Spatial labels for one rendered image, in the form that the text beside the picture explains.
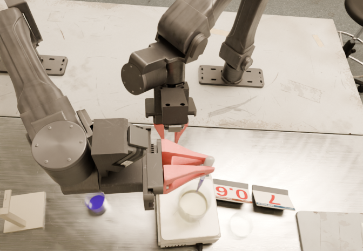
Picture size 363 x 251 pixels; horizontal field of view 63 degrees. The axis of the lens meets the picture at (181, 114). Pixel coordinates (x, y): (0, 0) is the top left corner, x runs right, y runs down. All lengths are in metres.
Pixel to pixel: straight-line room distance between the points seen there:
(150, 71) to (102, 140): 0.21
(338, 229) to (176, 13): 0.61
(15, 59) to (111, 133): 0.22
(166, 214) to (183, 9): 0.40
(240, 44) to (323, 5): 2.24
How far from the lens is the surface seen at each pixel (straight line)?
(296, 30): 1.17
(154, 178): 0.38
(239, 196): 0.74
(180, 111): 0.50
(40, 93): 0.47
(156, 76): 0.52
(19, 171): 0.84
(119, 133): 0.33
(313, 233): 0.80
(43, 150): 0.35
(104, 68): 0.95
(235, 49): 0.79
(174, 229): 0.64
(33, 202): 0.79
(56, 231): 0.76
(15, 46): 0.52
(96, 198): 0.73
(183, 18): 0.52
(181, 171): 0.40
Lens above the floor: 1.62
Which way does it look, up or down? 59 degrees down
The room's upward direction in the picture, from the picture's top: 8 degrees clockwise
